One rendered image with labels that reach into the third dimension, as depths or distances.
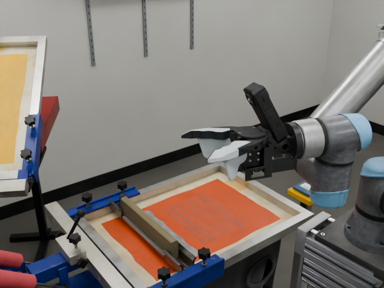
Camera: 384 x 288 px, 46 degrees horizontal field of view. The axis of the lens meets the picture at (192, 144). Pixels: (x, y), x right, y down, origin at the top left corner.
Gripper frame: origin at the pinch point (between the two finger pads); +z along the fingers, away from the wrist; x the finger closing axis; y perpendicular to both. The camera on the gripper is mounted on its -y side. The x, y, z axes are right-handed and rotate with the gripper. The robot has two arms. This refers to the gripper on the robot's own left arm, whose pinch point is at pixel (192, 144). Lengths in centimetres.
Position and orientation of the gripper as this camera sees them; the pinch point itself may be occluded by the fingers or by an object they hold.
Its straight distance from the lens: 78.5
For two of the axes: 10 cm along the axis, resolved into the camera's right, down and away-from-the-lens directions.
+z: -9.5, 1.3, -2.7
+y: 0.4, 9.5, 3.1
